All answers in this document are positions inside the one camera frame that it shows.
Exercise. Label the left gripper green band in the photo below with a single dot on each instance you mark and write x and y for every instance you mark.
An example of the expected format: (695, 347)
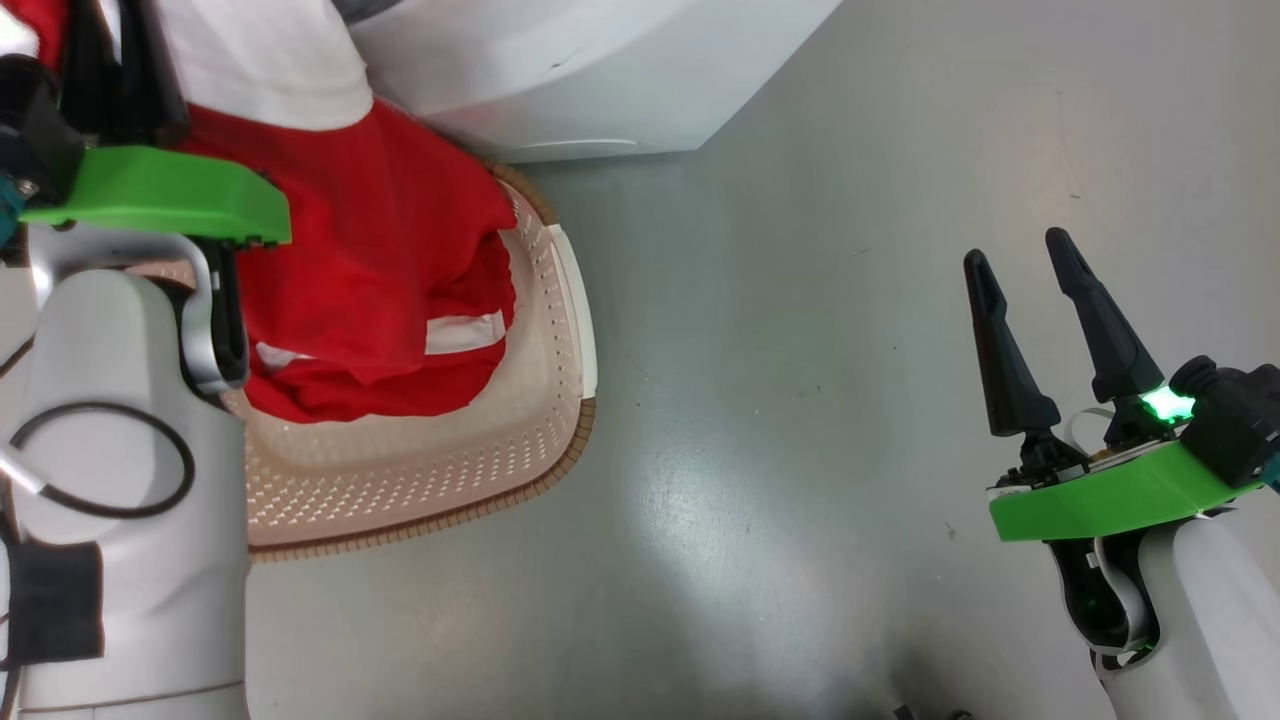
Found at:
(170, 195)

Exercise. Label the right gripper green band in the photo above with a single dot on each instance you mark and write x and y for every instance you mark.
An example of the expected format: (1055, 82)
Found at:
(1110, 500)

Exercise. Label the red and white garment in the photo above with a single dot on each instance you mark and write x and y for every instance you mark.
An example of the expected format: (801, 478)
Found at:
(380, 260)

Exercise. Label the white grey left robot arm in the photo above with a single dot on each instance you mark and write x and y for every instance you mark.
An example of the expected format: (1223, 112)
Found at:
(120, 560)

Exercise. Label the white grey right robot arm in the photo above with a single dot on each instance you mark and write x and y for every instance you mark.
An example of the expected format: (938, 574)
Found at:
(1210, 620)

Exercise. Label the white front-load washing machine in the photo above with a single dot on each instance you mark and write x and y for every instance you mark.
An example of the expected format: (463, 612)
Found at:
(600, 70)

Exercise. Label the cream perforated basket brown rim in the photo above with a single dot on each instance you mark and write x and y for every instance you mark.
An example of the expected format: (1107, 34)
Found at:
(520, 420)

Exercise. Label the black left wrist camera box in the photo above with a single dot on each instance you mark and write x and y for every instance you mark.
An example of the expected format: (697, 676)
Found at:
(40, 130)

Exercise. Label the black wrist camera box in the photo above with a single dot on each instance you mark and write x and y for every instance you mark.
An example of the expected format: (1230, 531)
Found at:
(40, 130)
(1235, 415)

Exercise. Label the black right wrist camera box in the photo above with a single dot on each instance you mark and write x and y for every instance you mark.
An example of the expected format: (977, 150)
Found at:
(1235, 415)

